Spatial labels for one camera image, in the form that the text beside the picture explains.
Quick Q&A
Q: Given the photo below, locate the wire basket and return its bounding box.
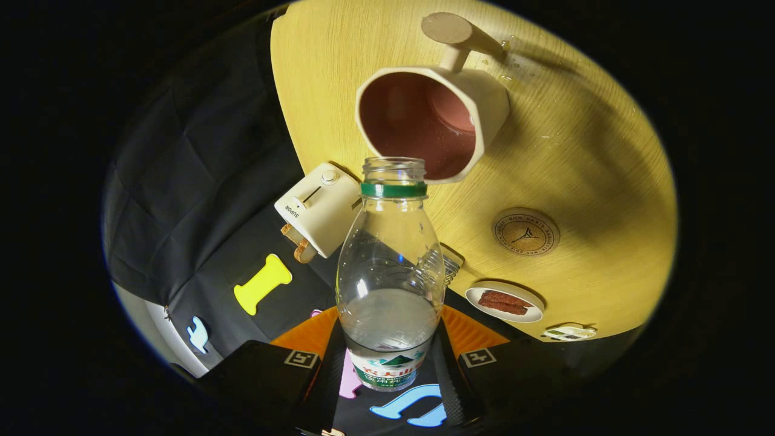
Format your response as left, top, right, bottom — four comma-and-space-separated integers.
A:
418, 245, 464, 286

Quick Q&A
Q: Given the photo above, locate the toast bread slice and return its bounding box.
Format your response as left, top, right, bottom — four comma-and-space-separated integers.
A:
280, 224, 318, 264

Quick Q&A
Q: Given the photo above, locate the beige cup with handle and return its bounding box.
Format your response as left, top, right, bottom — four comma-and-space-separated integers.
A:
355, 12, 511, 185

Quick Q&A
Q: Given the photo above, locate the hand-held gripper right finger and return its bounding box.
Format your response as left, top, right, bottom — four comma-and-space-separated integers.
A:
431, 305, 582, 428

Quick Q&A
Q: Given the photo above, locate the white divided grain dish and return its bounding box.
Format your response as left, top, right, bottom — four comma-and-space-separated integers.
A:
542, 325, 597, 342

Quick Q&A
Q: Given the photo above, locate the brown meat slice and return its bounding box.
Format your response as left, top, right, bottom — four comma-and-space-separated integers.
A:
478, 290, 533, 308
480, 301, 529, 316

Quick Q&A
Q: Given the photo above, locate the round cork coaster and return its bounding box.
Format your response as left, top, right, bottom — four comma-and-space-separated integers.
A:
492, 208, 561, 257

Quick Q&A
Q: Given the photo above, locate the cream toaster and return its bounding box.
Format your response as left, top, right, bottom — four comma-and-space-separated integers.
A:
274, 162, 363, 259

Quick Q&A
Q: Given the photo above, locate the clear plastic juice bottle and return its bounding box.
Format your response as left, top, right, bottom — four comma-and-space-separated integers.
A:
336, 156, 447, 392

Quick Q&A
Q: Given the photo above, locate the white round plate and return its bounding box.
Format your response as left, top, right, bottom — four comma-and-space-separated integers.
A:
465, 280, 545, 323

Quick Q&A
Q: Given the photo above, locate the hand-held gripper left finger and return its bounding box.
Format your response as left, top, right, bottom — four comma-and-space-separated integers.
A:
200, 306, 355, 434

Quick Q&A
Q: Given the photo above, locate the wooden table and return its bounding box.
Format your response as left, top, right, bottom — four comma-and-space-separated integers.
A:
270, 0, 679, 343

